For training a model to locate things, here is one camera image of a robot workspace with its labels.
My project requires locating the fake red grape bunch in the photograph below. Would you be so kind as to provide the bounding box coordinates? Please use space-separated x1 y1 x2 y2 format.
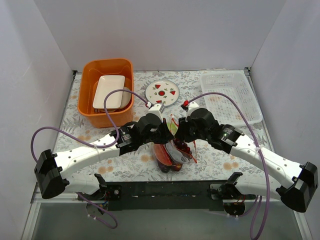
173 138 192 154

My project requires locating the clear orange zip top bag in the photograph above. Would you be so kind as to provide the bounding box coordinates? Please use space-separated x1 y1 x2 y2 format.
151 114 198 174

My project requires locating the fake watermelon slice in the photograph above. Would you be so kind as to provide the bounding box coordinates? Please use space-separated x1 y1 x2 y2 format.
153 144 172 166

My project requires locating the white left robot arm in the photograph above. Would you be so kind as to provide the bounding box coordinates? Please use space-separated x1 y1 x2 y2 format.
34 113 174 200

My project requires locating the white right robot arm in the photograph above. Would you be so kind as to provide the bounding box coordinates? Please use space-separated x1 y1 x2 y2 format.
175 108 318 213

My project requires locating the fake green lime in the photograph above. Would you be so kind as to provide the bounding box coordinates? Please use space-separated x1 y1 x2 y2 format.
168 121 178 135

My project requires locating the beige round dish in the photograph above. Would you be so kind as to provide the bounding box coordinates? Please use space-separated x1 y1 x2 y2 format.
119 87 132 109

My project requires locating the round watermelon pattern plate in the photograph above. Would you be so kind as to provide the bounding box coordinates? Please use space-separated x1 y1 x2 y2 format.
145 80 180 107

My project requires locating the white plastic mesh basket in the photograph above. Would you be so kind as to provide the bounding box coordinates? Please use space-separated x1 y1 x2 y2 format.
199 70 263 127

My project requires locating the white rectangular plate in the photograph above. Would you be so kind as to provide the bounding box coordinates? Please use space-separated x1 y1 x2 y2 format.
92 75 125 109

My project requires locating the orange plastic tub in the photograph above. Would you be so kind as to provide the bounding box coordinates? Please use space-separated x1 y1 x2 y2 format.
77 58 134 128

